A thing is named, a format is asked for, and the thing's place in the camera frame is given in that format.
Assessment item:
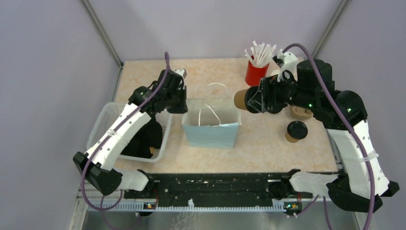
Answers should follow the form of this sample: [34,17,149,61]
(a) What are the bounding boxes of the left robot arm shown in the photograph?
[73,69,188,198]

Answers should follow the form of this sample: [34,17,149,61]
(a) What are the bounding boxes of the stacked brown paper cups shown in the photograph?
[270,69,281,76]

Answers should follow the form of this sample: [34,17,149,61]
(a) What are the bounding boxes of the black plastic cup lid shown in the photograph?
[286,121,308,140]

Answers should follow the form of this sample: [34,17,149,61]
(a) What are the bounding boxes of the black cloth in basket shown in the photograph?
[121,118,163,159]

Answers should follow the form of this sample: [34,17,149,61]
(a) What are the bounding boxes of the clear plastic basket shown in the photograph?
[86,102,172,163]

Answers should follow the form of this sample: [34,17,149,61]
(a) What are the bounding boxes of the red ribbed straw cup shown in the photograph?
[245,61,270,86]

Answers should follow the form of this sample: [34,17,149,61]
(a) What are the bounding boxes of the white wrapped straws bundle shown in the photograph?
[244,41,277,69]

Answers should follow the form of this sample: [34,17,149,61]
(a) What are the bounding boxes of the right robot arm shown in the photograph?
[234,53,399,213]

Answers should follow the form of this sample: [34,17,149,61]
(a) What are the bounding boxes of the cardboard cup carrier tray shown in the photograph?
[290,106,313,120]

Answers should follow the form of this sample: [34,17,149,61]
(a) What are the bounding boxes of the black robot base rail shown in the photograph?
[93,172,340,210]

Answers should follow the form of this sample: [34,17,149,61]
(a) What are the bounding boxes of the brown paper coffee cup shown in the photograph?
[285,132,299,143]

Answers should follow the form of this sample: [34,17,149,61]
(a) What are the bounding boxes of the light blue paper bag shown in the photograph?
[181,82,242,149]

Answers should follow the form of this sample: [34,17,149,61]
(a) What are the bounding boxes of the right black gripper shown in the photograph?
[248,70,316,113]

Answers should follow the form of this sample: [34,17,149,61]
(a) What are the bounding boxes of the white toothed cable rail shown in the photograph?
[87,199,286,213]

